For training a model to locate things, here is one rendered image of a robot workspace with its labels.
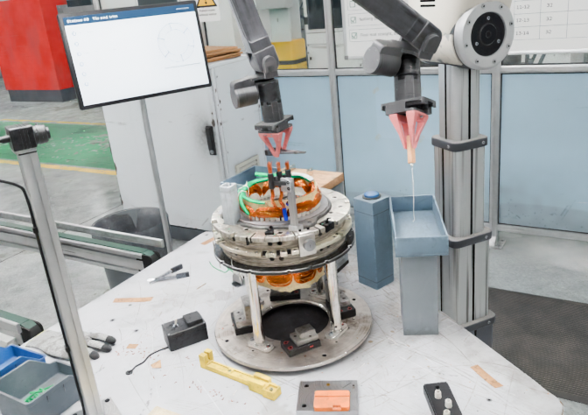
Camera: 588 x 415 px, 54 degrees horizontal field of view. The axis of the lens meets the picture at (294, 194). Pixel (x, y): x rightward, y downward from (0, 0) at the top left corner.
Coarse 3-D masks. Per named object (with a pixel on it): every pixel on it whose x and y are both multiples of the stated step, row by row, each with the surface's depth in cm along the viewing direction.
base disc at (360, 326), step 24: (264, 288) 159; (312, 288) 156; (264, 312) 148; (360, 312) 143; (216, 336) 139; (240, 336) 138; (360, 336) 133; (240, 360) 129; (264, 360) 128; (288, 360) 127; (312, 360) 126; (336, 360) 127
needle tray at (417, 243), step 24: (408, 216) 139; (432, 216) 138; (408, 240) 119; (432, 240) 118; (408, 264) 129; (432, 264) 128; (408, 288) 131; (432, 288) 130; (408, 312) 133; (432, 312) 132
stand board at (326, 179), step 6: (312, 174) 164; (318, 174) 164; (324, 174) 163; (330, 174) 163; (336, 174) 162; (342, 174) 163; (318, 180) 159; (324, 180) 158; (330, 180) 158; (336, 180) 160; (342, 180) 163; (318, 186) 154; (324, 186) 155; (330, 186) 158
